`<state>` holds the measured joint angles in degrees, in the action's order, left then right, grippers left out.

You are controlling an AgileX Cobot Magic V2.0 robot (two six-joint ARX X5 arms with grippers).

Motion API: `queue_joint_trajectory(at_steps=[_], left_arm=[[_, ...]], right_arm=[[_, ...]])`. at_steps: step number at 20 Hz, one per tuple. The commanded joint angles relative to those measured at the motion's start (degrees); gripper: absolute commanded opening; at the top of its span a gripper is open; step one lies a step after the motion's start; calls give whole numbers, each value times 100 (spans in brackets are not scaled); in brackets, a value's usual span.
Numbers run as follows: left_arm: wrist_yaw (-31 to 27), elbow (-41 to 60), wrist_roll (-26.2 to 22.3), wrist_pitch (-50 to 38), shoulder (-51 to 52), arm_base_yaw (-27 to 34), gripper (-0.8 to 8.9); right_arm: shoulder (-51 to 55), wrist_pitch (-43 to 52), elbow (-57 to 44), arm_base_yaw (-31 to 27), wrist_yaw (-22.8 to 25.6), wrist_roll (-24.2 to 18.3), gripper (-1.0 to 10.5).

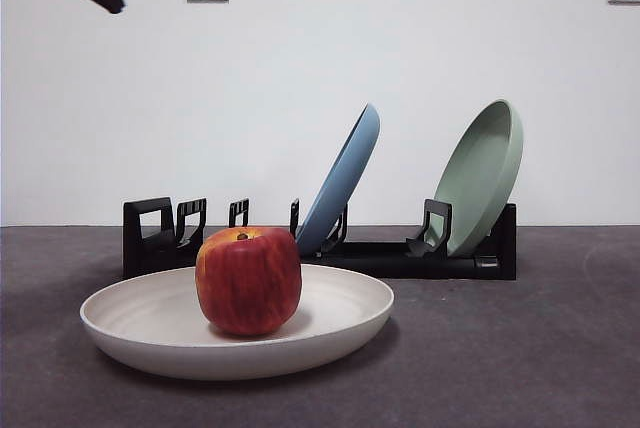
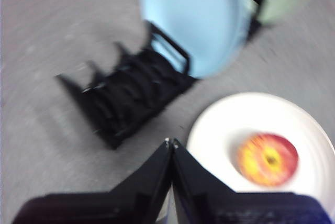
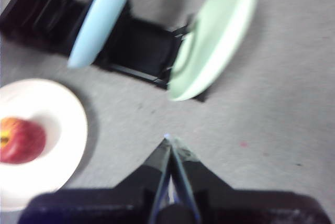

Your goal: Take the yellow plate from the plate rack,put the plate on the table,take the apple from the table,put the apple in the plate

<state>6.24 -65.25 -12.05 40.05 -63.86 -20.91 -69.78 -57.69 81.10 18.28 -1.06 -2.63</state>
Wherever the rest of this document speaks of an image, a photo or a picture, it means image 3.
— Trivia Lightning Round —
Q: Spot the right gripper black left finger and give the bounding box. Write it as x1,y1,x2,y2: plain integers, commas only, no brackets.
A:
18,136,173,224

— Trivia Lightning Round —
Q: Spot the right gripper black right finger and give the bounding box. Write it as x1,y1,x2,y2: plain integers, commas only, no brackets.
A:
170,137,331,224

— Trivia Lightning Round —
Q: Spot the red apple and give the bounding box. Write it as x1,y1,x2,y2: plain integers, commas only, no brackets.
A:
0,117,47,164

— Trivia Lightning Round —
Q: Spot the cream yellow plate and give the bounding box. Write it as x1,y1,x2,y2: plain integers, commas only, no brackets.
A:
0,78,88,212

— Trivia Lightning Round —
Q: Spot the black plate rack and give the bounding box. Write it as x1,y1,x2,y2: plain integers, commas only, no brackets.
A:
0,0,207,103

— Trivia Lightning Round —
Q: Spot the green plate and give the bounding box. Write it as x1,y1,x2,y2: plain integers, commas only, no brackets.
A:
167,0,259,102

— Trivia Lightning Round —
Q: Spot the blue plate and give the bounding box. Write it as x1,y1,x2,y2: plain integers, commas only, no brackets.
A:
68,0,138,69

